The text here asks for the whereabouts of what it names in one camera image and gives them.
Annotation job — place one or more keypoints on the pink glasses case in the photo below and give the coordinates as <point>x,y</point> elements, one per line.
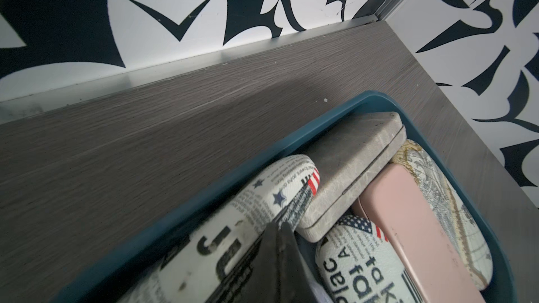
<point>394,202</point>

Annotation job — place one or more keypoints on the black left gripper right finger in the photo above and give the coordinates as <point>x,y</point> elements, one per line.
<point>288,283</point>

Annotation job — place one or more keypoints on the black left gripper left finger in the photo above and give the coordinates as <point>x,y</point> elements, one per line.
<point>249,279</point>

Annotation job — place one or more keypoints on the grey felt glasses case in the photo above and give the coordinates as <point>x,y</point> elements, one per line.
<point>348,157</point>

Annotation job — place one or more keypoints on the map print glasses case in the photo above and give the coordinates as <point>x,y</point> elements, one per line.
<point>452,214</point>

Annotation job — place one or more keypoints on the teal plastic storage box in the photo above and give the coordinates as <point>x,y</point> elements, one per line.
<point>111,276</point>

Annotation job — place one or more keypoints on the text print glasses case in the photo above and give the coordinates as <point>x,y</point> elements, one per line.
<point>359,264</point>

